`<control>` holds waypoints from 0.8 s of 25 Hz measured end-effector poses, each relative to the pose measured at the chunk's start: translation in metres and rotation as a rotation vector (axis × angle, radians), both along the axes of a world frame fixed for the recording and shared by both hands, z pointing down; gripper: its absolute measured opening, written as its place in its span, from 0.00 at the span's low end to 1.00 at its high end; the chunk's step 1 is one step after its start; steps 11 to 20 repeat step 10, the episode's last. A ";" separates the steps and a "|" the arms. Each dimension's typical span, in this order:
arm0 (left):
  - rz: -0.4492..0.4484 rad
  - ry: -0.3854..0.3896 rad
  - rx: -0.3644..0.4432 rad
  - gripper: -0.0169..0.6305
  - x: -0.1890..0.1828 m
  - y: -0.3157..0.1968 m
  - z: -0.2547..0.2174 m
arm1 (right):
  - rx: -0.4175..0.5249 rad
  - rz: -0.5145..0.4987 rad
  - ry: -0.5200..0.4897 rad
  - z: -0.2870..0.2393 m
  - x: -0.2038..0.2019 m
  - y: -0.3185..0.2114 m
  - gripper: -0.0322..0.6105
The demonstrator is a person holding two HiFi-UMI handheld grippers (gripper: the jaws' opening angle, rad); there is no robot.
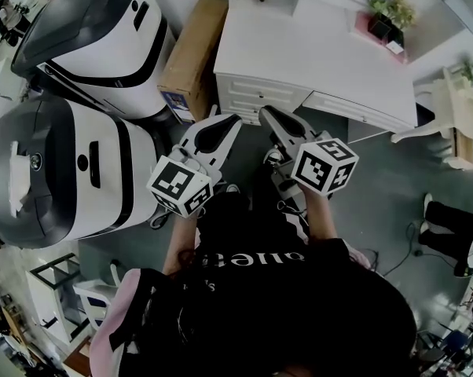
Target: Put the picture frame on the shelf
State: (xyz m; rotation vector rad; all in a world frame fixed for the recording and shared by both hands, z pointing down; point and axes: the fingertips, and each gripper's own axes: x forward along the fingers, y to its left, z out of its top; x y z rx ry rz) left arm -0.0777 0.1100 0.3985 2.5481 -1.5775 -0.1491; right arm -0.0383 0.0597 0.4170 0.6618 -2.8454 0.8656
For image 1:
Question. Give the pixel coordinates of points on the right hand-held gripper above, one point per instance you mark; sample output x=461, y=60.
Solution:
x=323, y=167

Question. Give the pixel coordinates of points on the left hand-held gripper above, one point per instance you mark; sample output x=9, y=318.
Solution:
x=177, y=185

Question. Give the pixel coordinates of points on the person's right forearm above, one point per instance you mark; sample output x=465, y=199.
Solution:
x=321, y=220

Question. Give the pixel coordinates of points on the person's left forearm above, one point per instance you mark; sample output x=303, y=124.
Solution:
x=179, y=246

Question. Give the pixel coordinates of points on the white desk with drawers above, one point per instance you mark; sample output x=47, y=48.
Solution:
x=307, y=53

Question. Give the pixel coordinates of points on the person's left white shoe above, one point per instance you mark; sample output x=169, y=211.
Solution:
x=232, y=188

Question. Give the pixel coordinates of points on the brown cardboard box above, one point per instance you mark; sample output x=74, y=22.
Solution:
x=197, y=53

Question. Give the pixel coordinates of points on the person's legs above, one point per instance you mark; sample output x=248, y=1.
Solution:
x=260, y=218

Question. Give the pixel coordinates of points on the small white box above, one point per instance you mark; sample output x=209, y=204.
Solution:
x=394, y=47

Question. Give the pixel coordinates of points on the purple flowers in black pot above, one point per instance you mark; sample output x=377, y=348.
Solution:
x=380, y=28

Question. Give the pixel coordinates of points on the white grey mobile robot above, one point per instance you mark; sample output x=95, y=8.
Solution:
x=103, y=41
x=56, y=179

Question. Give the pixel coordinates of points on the white carved wooden chair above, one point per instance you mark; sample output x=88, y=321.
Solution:
x=456, y=108

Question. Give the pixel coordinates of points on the person's black pink shirt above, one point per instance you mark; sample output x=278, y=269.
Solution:
x=252, y=308

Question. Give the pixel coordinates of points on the green potted plant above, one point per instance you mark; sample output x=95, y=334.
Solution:
x=470, y=71

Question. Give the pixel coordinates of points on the white crumpled tissue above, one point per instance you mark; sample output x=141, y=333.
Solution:
x=18, y=175

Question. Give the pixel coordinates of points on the white office chair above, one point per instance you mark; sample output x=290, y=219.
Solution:
x=97, y=301

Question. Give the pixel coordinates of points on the blue black office chair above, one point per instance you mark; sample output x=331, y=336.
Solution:
x=452, y=348

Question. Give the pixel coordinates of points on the white cabinet with black frame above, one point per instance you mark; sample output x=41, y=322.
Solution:
x=44, y=297

